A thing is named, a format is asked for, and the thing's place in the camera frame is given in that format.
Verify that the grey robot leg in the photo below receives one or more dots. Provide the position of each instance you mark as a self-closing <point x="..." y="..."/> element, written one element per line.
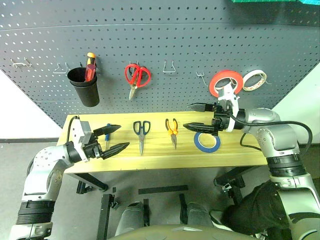
<point x="130" y="217"/>
<point x="197" y="215"/>

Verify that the grey pegboard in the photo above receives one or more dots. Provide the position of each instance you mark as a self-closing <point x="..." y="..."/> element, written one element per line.
<point x="160" y="37"/>

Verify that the red tape roll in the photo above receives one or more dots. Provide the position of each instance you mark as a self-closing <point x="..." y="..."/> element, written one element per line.
<point x="225" y="73"/>

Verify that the green mat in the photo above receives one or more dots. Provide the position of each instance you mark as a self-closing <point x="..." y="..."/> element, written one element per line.
<point x="250" y="1"/>

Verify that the grey robot left leg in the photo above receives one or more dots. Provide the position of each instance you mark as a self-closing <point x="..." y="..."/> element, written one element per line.
<point x="130" y="217"/>

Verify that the orange black needle-nose pliers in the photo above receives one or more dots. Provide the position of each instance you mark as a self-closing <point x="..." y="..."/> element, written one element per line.
<point x="173" y="135"/>

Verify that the long black floor tape strip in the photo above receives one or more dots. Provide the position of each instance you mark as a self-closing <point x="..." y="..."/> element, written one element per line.
<point x="162" y="190"/>

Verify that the silver scissors pegboard hook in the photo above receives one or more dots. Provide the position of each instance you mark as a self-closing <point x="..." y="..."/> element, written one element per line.
<point x="133" y="62"/>

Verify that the blue tape roll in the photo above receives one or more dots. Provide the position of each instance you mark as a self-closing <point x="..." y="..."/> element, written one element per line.
<point x="207" y="150"/>

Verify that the black metal table leg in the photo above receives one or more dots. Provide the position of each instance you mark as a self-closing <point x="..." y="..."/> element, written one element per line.
<point x="87" y="180"/>
<point x="230" y="176"/>

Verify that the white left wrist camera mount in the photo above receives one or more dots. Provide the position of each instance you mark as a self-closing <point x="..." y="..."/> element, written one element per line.
<point x="80" y="132"/>

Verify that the small silver pegboard hook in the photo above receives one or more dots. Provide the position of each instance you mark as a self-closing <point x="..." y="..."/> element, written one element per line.
<point x="200" y="74"/>

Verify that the short black floor strip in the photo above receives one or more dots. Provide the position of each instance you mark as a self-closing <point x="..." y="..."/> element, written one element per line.
<point x="146" y="212"/>
<point x="183" y="208"/>

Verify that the black rounded cloth bundle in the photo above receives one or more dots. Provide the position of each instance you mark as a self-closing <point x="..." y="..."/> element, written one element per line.
<point x="257" y="210"/>

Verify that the white tape roll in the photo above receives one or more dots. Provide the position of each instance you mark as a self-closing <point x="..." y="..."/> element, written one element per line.
<point x="253" y="72"/>

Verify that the black plastic cup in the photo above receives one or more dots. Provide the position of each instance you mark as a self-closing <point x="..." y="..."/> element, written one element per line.
<point x="87" y="95"/>

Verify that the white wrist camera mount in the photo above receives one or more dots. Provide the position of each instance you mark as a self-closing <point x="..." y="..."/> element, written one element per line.
<point x="228" y="92"/>
<point x="80" y="132"/>

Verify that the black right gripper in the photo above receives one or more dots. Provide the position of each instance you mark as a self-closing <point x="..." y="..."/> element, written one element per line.
<point x="220" y="122"/>

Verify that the small black floor tape square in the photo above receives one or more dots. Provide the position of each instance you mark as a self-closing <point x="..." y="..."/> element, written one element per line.
<point x="114" y="189"/>

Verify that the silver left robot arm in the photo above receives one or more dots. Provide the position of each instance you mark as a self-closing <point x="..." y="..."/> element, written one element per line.
<point x="42" y="160"/>

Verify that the olive grey robot torso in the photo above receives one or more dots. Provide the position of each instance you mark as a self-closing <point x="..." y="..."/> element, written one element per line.
<point x="175" y="233"/>

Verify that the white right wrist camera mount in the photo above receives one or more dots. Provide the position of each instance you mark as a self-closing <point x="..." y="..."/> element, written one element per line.
<point x="228" y="92"/>

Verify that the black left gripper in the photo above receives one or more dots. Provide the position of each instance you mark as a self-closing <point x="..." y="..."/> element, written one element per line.
<point x="91" y="150"/>

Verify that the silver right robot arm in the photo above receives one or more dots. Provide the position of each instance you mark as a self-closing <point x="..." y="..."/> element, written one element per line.
<point x="275" y="135"/>

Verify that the grey robot right leg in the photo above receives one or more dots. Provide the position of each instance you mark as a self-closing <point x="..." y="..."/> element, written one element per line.
<point x="197" y="215"/>

